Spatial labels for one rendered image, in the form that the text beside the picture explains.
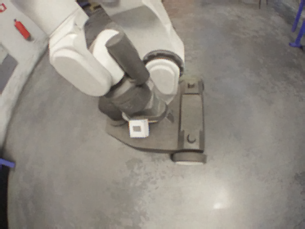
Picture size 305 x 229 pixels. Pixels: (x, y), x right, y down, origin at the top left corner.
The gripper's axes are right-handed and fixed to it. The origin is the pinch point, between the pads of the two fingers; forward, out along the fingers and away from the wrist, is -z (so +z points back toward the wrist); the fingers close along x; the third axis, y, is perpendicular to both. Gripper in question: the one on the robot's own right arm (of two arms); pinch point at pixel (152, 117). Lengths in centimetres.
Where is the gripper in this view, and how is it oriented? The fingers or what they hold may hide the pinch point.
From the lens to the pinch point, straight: 41.6
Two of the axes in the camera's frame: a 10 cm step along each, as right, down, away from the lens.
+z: -4.0, -4.4, -8.0
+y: 1.3, -8.9, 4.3
